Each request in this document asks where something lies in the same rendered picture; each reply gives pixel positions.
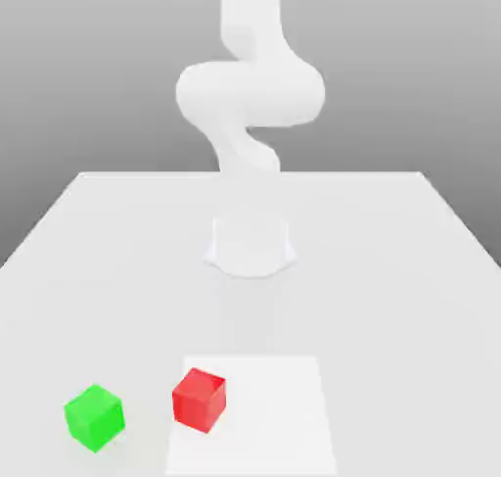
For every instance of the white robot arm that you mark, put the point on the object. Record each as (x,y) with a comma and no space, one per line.
(250,93)

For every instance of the small red cube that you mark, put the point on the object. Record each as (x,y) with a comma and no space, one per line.
(199,401)

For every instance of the small green cube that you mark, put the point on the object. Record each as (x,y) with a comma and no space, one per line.
(94,418)

